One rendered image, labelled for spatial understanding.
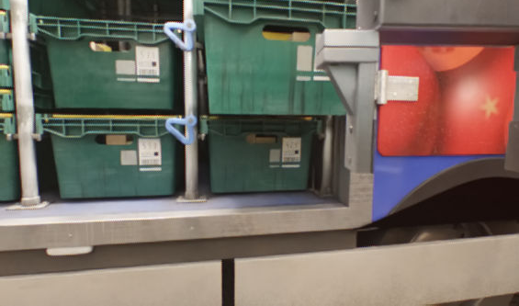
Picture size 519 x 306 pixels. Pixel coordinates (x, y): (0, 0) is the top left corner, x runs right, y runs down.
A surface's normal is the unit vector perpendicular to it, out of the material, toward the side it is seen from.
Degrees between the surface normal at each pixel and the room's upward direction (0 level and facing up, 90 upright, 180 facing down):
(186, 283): 90
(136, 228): 90
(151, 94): 98
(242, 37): 97
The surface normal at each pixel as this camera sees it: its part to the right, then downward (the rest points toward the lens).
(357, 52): 0.00, 0.08
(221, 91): 0.17, 0.23
